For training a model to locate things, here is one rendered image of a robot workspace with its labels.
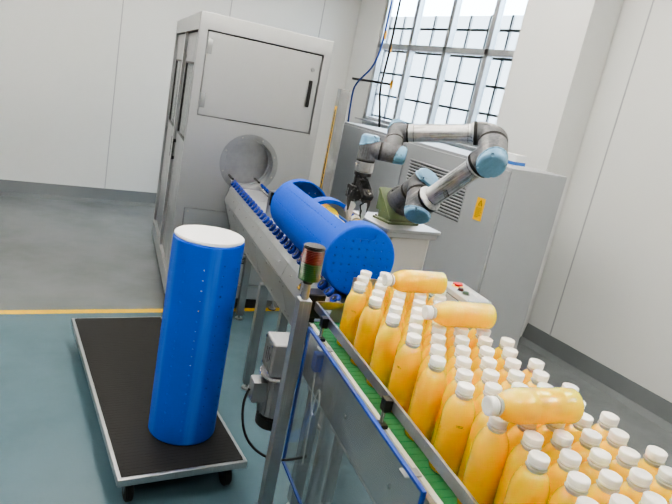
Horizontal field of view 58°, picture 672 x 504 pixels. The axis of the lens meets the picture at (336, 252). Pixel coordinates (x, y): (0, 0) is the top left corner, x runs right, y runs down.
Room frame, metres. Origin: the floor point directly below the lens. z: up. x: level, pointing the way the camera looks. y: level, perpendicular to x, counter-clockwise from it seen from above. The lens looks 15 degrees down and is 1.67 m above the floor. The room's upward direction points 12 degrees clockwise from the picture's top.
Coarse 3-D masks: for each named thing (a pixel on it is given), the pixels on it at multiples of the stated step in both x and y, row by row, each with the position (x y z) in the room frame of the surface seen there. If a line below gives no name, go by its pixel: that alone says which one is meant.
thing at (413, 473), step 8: (320, 344) 1.67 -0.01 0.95; (304, 352) 1.79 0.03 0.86; (328, 352) 1.63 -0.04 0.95; (336, 368) 1.54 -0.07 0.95; (344, 376) 1.49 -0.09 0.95; (296, 392) 1.79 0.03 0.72; (352, 392) 1.42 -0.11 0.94; (360, 400) 1.38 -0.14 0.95; (368, 416) 1.32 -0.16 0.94; (376, 424) 1.28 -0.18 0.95; (288, 432) 1.79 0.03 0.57; (384, 432) 1.25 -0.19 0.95; (392, 448) 1.19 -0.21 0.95; (400, 456) 1.17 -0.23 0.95; (408, 472) 1.11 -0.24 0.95; (416, 472) 1.16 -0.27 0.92; (416, 480) 1.09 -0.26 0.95; (296, 496) 1.62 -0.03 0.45; (424, 496) 1.06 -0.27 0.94
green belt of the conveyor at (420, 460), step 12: (336, 324) 1.99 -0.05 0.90; (324, 336) 1.86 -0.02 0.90; (336, 348) 1.78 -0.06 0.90; (348, 360) 1.71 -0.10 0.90; (360, 372) 1.64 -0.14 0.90; (360, 384) 1.57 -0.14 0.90; (372, 396) 1.51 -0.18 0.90; (384, 420) 1.39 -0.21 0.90; (396, 420) 1.41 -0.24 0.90; (396, 432) 1.35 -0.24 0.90; (408, 444) 1.30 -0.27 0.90; (420, 456) 1.26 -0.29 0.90; (420, 468) 1.21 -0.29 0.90; (432, 480) 1.18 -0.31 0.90; (444, 492) 1.14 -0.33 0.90
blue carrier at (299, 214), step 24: (288, 192) 2.80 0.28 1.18; (312, 192) 3.00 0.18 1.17; (288, 216) 2.62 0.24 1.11; (312, 216) 2.41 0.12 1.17; (312, 240) 2.29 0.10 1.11; (336, 240) 2.14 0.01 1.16; (360, 240) 2.17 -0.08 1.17; (384, 240) 2.21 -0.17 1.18; (336, 264) 2.14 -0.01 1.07; (360, 264) 2.18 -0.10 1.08; (384, 264) 2.22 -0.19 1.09; (336, 288) 2.15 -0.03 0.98
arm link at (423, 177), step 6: (420, 168) 2.70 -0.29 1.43; (426, 168) 2.71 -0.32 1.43; (414, 174) 2.70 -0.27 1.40; (420, 174) 2.66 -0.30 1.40; (426, 174) 2.68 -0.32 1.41; (432, 174) 2.71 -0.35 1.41; (408, 180) 2.72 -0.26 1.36; (414, 180) 2.67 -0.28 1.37; (420, 180) 2.65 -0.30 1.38; (426, 180) 2.64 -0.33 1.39; (432, 180) 2.67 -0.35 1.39; (408, 186) 2.68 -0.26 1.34; (414, 186) 2.64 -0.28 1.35; (420, 186) 2.63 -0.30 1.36
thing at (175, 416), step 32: (192, 256) 2.19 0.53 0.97; (224, 256) 2.22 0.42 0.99; (192, 288) 2.19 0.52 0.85; (224, 288) 2.24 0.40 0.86; (192, 320) 2.19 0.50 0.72; (224, 320) 2.26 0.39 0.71; (160, 352) 2.24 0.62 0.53; (192, 352) 2.19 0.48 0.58; (224, 352) 2.30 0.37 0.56; (160, 384) 2.22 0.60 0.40; (192, 384) 2.20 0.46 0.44; (160, 416) 2.20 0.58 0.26; (192, 416) 2.20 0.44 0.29
